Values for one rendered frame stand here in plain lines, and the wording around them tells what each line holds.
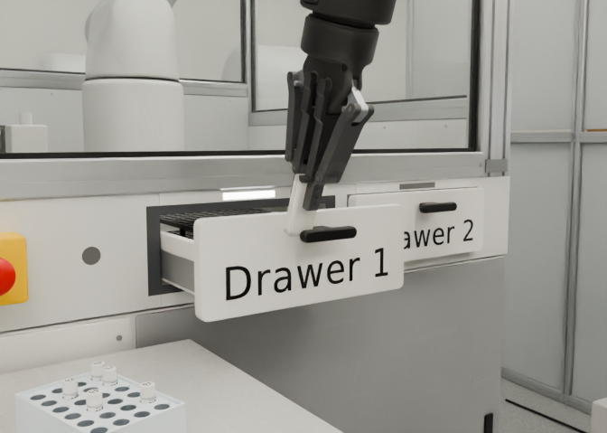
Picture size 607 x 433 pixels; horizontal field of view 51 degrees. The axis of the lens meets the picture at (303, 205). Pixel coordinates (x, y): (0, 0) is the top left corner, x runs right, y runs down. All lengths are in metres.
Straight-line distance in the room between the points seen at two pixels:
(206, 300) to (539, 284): 2.16
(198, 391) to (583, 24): 2.17
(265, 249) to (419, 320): 0.46
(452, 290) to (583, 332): 1.53
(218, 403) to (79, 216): 0.28
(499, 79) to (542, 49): 1.52
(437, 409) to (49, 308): 0.70
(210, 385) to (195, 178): 0.28
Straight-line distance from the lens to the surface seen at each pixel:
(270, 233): 0.72
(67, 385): 0.59
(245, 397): 0.66
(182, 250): 0.77
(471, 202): 1.14
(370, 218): 0.80
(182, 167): 0.83
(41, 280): 0.79
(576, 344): 2.68
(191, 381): 0.70
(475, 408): 1.28
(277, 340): 0.94
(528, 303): 2.80
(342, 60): 0.63
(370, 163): 0.99
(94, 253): 0.80
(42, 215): 0.78
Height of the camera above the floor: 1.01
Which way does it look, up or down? 6 degrees down
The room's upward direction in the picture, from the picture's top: straight up
